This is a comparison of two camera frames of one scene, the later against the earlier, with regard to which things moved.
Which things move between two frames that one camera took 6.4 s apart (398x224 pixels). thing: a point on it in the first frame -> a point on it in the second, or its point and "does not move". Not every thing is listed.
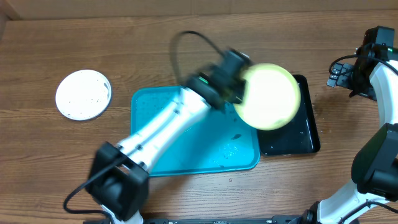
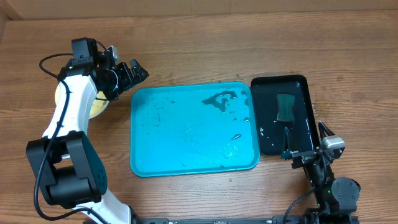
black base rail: [287, 219] does not move
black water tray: [300, 135] does not move
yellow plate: [271, 98] -> [101, 104]
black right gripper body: [357, 81] -> [303, 160]
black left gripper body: [236, 90] -> [112, 85]
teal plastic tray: [219, 142] does not move
